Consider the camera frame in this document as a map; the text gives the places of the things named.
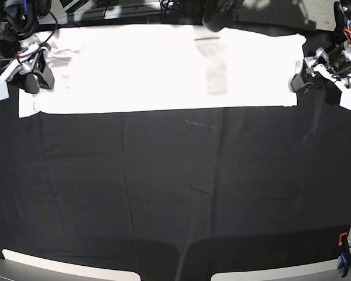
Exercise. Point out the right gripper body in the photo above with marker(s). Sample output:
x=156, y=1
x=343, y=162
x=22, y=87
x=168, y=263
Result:
x=34, y=74

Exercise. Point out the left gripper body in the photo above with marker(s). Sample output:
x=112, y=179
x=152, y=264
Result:
x=305, y=79

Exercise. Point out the white printed t-shirt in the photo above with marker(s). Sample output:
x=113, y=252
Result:
x=132, y=68

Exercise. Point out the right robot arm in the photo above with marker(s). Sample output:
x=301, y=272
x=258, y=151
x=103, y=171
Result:
x=18, y=21

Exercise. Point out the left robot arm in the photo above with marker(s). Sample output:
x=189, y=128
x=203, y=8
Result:
x=342, y=32

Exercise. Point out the black table cloth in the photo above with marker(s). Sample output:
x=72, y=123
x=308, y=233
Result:
x=180, y=194

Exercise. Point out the red blue clamp bottom right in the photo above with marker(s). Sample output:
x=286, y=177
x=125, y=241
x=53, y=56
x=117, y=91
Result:
x=344, y=255

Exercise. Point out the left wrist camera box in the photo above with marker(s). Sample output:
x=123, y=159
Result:
x=345, y=100

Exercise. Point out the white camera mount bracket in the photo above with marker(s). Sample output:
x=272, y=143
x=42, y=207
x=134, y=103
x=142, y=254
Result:
x=334, y=67

